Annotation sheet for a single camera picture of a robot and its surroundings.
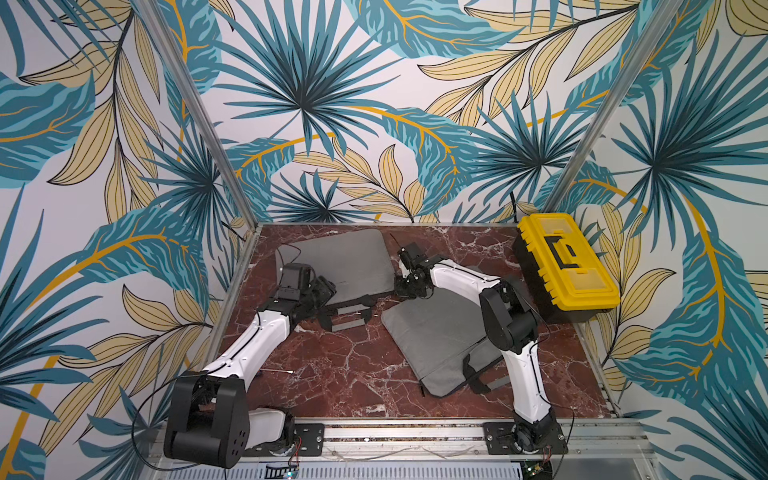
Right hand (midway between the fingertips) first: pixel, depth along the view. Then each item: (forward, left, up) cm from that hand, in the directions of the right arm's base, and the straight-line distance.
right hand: (398, 292), depth 100 cm
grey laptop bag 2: (-17, -11, +2) cm, 20 cm away
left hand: (-6, +20, +11) cm, 24 cm away
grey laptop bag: (+9, +12, +2) cm, 16 cm away
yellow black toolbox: (-8, -47, +15) cm, 50 cm away
